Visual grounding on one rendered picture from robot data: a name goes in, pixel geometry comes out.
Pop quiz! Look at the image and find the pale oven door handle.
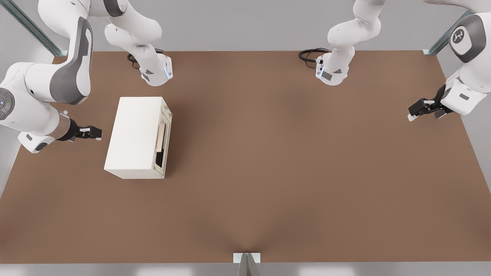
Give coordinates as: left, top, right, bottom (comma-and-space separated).
155, 123, 166, 152

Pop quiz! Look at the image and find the black cable loop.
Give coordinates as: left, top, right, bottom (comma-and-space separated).
127, 49, 165, 70
298, 48, 331, 70

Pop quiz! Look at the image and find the oven door with dark window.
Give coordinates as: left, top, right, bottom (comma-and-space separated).
153, 98, 173, 179

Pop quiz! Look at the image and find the silver frame post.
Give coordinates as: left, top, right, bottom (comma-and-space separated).
422, 10, 473, 56
0, 0, 68, 58
233, 252, 262, 276

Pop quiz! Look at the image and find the white oven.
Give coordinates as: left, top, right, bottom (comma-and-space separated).
104, 97, 173, 180

